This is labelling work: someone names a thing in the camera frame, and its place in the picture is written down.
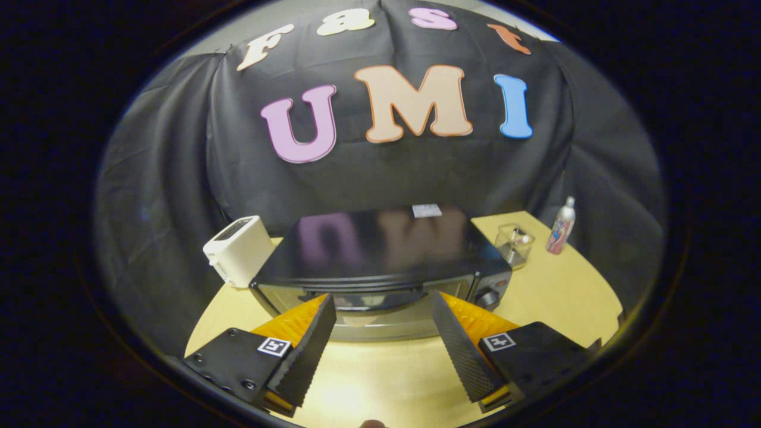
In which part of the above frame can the black backdrop cloth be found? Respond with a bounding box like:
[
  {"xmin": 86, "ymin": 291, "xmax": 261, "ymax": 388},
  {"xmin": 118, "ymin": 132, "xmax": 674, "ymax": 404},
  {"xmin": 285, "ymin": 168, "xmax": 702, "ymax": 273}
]
[{"xmin": 92, "ymin": 0, "xmax": 666, "ymax": 357}]

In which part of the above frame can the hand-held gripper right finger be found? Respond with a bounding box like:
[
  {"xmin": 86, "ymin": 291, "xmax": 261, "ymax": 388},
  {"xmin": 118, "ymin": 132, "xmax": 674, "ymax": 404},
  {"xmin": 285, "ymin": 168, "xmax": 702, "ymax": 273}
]
[{"xmin": 433, "ymin": 291, "xmax": 595, "ymax": 414}]

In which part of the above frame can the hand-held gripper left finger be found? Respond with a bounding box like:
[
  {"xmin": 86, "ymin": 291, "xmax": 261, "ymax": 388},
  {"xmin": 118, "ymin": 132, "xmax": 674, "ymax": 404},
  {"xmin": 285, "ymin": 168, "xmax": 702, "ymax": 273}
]
[{"xmin": 184, "ymin": 293, "xmax": 337, "ymax": 417}]

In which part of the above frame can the clear plastic container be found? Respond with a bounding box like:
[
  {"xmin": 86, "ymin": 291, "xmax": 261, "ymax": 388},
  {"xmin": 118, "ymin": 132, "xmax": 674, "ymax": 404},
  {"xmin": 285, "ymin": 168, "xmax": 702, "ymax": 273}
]
[{"xmin": 495, "ymin": 223, "xmax": 536, "ymax": 270}]

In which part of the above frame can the pink and white bottle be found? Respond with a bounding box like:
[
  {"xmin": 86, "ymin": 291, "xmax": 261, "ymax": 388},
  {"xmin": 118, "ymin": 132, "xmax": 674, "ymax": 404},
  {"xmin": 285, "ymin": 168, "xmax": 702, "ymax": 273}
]
[{"xmin": 546, "ymin": 196, "xmax": 576, "ymax": 255}]

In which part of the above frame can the white bread toaster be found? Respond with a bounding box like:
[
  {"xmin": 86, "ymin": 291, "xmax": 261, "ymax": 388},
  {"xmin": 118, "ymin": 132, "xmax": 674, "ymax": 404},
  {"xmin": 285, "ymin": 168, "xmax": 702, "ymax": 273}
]
[{"xmin": 203, "ymin": 215, "xmax": 275, "ymax": 289}]

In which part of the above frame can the black toaster oven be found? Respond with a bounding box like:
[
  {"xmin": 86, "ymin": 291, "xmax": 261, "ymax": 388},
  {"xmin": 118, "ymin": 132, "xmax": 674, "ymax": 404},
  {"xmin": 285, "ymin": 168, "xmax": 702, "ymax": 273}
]
[{"xmin": 250, "ymin": 204, "xmax": 513, "ymax": 342}]

